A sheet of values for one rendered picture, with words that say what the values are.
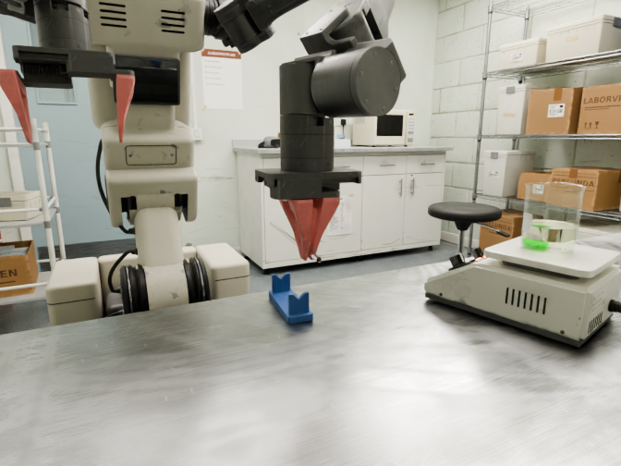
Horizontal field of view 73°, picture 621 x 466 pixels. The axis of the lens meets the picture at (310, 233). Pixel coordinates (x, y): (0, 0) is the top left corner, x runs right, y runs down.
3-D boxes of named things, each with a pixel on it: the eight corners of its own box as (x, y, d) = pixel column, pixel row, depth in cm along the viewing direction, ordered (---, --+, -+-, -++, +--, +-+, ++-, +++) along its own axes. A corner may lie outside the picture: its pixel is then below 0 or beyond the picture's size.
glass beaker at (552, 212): (568, 263, 47) (579, 189, 46) (509, 253, 52) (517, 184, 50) (583, 251, 52) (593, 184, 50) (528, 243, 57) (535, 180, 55)
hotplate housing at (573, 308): (420, 299, 59) (424, 244, 58) (468, 279, 68) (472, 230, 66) (604, 361, 43) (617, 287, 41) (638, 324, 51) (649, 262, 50)
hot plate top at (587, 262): (480, 256, 52) (480, 249, 52) (521, 240, 60) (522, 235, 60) (590, 280, 43) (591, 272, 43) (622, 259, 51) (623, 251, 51)
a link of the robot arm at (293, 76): (310, 62, 46) (267, 56, 43) (356, 53, 41) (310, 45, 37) (310, 127, 48) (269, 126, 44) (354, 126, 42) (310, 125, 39)
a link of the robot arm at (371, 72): (363, 79, 50) (330, 7, 45) (449, 67, 41) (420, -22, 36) (302, 144, 46) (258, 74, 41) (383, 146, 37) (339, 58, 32)
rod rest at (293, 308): (268, 296, 60) (267, 273, 60) (290, 293, 61) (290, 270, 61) (287, 324, 51) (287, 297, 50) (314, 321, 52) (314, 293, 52)
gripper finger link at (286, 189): (340, 264, 45) (342, 177, 43) (275, 272, 42) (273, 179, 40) (318, 249, 51) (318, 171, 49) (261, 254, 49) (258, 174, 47)
